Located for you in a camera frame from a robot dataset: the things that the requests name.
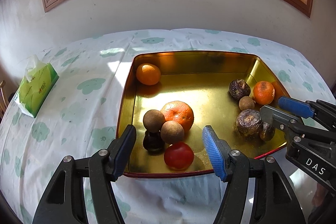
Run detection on small brown fruit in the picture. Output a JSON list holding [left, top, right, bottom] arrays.
[[259, 122, 275, 141]]

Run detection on medium orange tangerine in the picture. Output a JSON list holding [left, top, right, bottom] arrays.
[[253, 81, 275, 105]]

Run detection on dark cherry tomato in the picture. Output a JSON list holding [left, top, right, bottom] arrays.
[[142, 131, 165, 154]]

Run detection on wrinkled passion fruit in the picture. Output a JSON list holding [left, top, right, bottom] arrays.
[[229, 79, 251, 101], [236, 109, 263, 137]]

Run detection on red tomato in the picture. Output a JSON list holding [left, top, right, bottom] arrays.
[[164, 141, 194, 170]]

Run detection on brown longan single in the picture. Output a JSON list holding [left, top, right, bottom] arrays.
[[239, 96, 255, 111]]

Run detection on brown longan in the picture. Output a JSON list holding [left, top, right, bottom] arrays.
[[161, 121, 185, 144], [143, 109, 166, 132]]

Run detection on large orange tangerine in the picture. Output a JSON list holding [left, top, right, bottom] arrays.
[[161, 101, 194, 132]]

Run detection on small orange kumquat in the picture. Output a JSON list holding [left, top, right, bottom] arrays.
[[136, 63, 161, 85]]

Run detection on person right hand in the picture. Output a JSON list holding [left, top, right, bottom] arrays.
[[307, 184, 336, 224]]

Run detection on red gold toffee tin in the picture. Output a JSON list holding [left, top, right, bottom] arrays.
[[116, 51, 287, 178]]

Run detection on green tissue pack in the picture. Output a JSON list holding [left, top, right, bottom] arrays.
[[14, 55, 59, 118]]

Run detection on wooden chair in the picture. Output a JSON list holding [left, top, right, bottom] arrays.
[[0, 80, 9, 119]]

